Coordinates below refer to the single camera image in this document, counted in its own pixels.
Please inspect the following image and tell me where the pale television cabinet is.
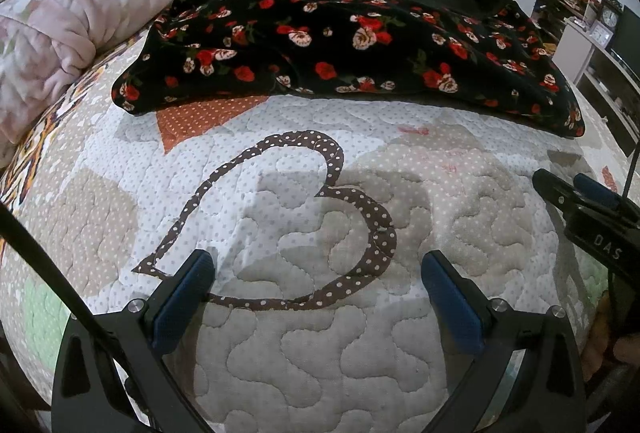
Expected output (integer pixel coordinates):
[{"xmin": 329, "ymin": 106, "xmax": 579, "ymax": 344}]
[{"xmin": 565, "ymin": 15, "xmax": 640, "ymax": 156}]

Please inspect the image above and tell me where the black floral garment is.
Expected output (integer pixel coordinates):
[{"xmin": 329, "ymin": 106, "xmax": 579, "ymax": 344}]
[{"xmin": 111, "ymin": 0, "xmax": 586, "ymax": 138}]

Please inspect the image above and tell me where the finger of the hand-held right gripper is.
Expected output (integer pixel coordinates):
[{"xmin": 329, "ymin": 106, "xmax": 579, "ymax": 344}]
[
  {"xmin": 573, "ymin": 173, "xmax": 622, "ymax": 211},
  {"xmin": 532, "ymin": 167, "xmax": 582, "ymax": 215}
]

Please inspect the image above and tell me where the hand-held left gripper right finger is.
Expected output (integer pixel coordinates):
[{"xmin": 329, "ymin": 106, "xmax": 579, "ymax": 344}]
[{"xmin": 421, "ymin": 249, "xmax": 587, "ymax": 433}]

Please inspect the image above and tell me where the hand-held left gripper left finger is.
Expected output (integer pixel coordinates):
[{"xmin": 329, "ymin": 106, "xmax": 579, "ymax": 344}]
[{"xmin": 51, "ymin": 249, "xmax": 217, "ymax": 433}]

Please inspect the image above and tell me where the black cable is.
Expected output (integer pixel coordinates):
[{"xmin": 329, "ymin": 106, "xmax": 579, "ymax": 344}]
[
  {"xmin": 0, "ymin": 205, "xmax": 206, "ymax": 433},
  {"xmin": 622, "ymin": 145, "xmax": 640, "ymax": 204}
]

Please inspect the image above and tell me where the black television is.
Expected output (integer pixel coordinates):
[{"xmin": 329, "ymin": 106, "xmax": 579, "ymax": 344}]
[{"xmin": 610, "ymin": 5, "xmax": 640, "ymax": 64}]

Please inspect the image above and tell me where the quilted patchwork bedspread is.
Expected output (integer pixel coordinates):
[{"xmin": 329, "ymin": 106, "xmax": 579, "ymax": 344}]
[{"xmin": 0, "ymin": 0, "xmax": 640, "ymax": 433}]

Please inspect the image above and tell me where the person's right hand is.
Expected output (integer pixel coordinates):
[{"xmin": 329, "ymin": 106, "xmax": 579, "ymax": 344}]
[{"xmin": 584, "ymin": 292, "xmax": 640, "ymax": 370}]

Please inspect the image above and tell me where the dark mantel clock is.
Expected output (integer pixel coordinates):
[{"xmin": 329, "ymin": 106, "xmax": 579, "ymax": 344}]
[{"xmin": 600, "ymin": 0, "xmax": 622, "ymax": 28}]

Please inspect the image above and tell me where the pink floral comforter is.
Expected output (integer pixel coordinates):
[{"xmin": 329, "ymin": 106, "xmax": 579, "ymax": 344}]
[{"xmin": 0, "ymin": 0, "xmax": 251, "ymax": 170}]

